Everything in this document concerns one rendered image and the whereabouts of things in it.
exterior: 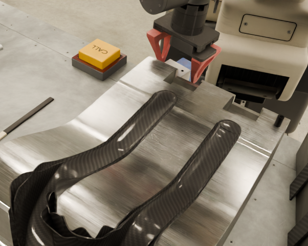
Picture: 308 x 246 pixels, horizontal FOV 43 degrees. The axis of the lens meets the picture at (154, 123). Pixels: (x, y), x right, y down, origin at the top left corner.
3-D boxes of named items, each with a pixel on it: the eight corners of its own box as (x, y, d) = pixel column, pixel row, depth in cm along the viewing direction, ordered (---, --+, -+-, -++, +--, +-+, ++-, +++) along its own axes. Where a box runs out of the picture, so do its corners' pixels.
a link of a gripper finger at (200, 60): (192, 96, 70) (204, 52, 63) (162, 78, 72) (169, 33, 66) (213, 81, 74) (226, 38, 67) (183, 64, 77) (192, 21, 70)
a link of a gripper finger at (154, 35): (170, 83, 72) (179, 39, 65) (141, 65, 74) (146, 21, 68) (191, 69, 76) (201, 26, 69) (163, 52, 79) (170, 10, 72)
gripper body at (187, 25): (198, 55, 64) (208, 15, 59) (150, 30, 68) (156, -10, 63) (218, 42, 68) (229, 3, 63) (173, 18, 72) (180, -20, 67)
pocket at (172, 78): (173, 85, 69) (176, 68, 66) (200, 97, 67) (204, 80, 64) (160, 97, 66) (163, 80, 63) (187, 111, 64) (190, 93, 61)
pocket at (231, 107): (229, 111, 65) (234, 93, 63) (258, 124, 63) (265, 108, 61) (217, 125, 62) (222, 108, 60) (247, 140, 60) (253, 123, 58)
